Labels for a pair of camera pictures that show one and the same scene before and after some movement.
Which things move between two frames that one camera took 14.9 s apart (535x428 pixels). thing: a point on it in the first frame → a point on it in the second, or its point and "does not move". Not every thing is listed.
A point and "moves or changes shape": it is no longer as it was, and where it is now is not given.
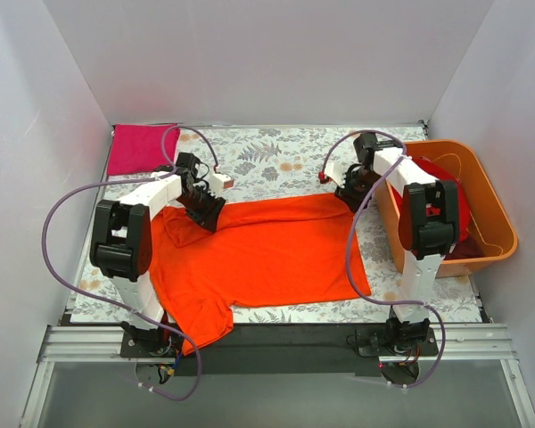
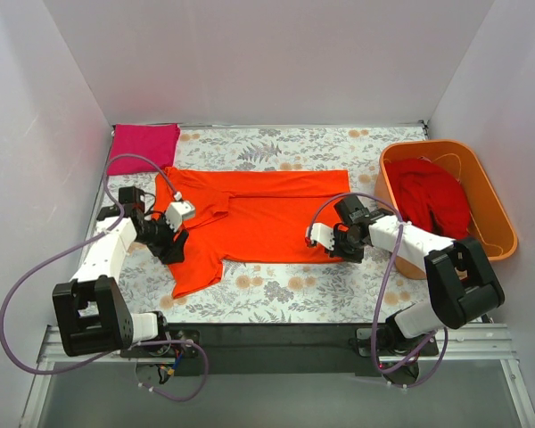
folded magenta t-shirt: x=138 y=147 does not move
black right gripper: x=350 y=193 → x=339 y=248
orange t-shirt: x=258 y=252 moves or changes shape
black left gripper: x=206 y=207 → x=173 y=243
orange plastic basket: x=490 y=227 does not move
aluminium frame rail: x=72 y=346 does not move
